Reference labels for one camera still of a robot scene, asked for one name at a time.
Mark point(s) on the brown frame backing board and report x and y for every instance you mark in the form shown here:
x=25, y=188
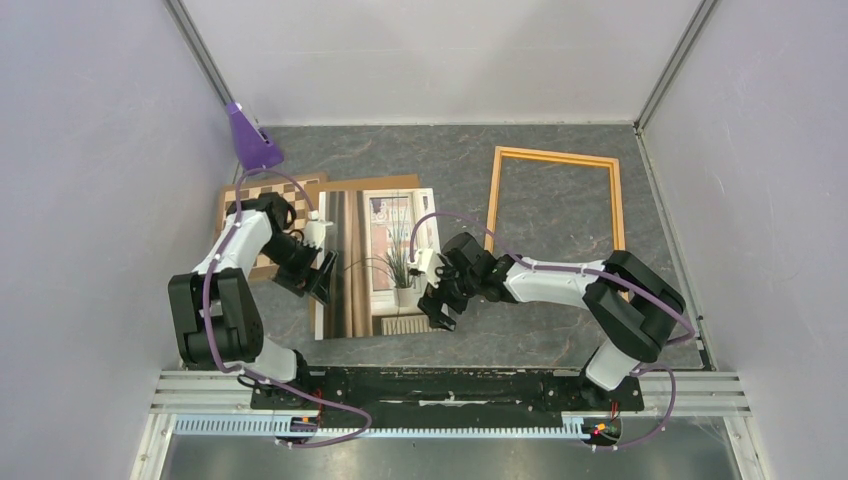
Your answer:
x=363, y=293

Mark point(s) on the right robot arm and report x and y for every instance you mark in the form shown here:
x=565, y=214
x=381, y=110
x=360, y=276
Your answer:
x=636, y=309

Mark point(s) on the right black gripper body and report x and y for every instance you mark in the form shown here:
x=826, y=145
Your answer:
x=455, y=288

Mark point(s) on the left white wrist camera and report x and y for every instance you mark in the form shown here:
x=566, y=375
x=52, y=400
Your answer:
x=316, y=230

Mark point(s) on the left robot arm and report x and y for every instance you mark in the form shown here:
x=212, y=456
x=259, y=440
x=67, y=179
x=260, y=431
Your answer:
x=216, y=320

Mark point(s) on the wooden picture frame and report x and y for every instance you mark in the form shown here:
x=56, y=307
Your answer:
x=611, y=165

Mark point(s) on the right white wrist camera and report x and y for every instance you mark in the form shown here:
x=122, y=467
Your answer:
x=426, y=263

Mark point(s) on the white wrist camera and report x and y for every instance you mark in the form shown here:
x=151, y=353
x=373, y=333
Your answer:
x=426, y=263
x=316, y=230

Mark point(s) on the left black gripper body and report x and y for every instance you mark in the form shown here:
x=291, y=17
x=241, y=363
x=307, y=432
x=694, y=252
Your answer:
x=294, y=259

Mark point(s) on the purple plastic stand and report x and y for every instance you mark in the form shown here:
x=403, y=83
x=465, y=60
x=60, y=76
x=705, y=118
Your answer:
x=254, y=148

